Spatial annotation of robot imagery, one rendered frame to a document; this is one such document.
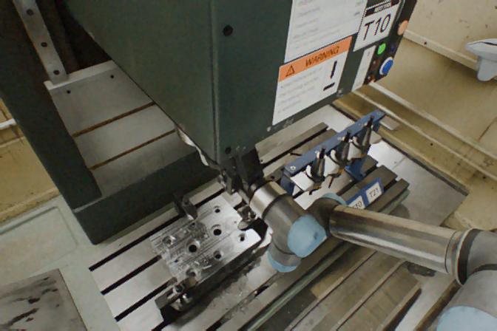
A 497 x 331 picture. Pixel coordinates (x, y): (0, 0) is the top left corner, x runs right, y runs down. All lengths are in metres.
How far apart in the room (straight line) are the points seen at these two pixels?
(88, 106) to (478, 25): 1.30
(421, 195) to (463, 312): 1.20
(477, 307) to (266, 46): 0.41
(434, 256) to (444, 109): 1.00
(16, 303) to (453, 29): 1.86
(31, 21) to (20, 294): 1.00
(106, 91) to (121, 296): 0.64
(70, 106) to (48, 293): 0.78
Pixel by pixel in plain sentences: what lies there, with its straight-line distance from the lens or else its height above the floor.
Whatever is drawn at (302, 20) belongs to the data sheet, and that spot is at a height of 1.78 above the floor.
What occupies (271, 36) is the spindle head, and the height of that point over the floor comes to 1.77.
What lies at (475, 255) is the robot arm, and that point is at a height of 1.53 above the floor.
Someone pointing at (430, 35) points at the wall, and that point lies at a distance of 1.51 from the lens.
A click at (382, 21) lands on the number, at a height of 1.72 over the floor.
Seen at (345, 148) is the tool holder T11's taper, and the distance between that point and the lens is 1.04.
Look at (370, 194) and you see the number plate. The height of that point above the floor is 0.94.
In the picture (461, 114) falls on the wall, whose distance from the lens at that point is 1.56.
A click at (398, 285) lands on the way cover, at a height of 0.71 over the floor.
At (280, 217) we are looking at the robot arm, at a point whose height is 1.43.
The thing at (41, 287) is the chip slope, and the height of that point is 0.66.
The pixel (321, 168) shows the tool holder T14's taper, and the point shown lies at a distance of 0.98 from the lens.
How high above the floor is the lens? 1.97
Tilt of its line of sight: 48 degrees down
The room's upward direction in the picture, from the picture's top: 4 degrees clockwise
